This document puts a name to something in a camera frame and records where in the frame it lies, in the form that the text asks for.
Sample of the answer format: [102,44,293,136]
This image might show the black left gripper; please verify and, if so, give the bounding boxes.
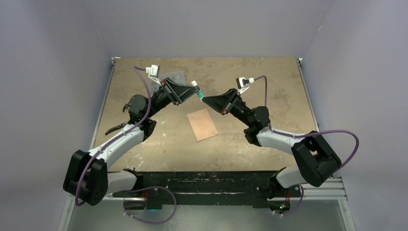
[146,78,199,119]

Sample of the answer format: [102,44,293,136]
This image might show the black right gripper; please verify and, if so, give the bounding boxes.
[202,88,253,127]

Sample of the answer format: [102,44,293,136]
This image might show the green white glue stick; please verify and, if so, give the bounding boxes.
[191,80,204,101]

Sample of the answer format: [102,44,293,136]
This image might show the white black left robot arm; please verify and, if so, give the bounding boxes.
[63,78,200,205]

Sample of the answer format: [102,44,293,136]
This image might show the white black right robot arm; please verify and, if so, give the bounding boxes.
[202,89,342,196]

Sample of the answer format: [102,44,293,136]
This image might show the clear plastic organizer box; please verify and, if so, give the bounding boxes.
[153,71,186,86]

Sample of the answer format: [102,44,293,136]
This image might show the black pliers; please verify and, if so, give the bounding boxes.
[105,123,126,135]

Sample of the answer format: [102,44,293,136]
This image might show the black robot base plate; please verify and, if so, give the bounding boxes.
[79,170,302,211]

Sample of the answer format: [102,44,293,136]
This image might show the aluminium frame rail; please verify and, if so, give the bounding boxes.
[66,178,348,201]

